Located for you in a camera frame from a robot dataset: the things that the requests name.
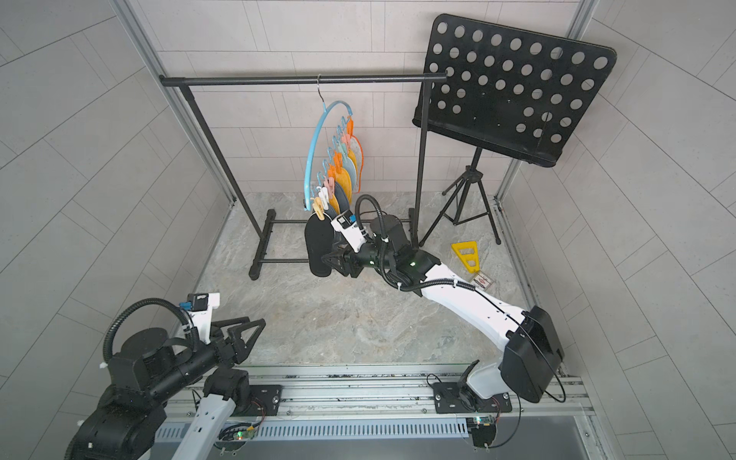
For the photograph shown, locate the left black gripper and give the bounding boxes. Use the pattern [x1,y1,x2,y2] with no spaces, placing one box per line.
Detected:
[152,312,269,400]

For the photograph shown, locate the black shoe insole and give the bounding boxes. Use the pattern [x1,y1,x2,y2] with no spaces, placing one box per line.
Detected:
[305,214,335,277]

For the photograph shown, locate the black garment rack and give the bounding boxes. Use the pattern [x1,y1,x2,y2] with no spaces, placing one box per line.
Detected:
[157,72,447,281]

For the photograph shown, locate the blue multi-clip hanger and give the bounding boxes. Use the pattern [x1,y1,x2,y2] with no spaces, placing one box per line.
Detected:
[303,74,354,211]

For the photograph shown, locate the dark grey shoe insole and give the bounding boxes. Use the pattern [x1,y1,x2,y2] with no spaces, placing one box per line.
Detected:
[335,184,350,214]

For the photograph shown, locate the orange yellow shoe insole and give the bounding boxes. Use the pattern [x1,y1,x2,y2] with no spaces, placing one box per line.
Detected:
[331,166,353,202]

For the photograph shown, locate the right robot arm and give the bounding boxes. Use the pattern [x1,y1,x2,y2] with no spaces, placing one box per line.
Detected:
[312,195,564,404]

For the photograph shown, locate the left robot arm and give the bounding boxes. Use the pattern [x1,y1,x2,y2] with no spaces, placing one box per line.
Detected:
[64,293,266,459]

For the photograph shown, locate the orange rim insole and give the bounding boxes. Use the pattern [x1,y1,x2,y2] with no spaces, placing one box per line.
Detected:
[343,117,364,192]

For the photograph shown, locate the yellow triangular plastic piece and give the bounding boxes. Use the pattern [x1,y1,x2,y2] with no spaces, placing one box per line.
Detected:
[450,241,480,274]

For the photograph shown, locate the small card box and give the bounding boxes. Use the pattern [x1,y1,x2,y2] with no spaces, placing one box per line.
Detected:
[471,271,496,291]

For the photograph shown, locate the black perforated music stand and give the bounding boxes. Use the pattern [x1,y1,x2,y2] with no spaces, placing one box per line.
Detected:
[411,13,617,248]

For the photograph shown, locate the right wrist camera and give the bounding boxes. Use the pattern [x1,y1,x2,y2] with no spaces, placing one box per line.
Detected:
[331,210,367,253]

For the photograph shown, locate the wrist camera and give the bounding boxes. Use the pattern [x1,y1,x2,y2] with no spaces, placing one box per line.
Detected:
[331,210,367,253]
[179,292,220,344]

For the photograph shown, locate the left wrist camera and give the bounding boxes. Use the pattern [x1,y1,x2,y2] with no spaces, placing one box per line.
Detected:
[179,292,220,344]

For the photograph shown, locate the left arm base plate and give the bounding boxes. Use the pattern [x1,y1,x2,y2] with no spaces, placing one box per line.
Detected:
[232,385,283,418]

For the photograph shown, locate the aluminium mounting rail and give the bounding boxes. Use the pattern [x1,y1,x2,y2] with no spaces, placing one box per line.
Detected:
[111,363,596,427]

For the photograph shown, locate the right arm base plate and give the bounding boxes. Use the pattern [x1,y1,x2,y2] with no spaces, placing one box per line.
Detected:
[430,381,513,415]

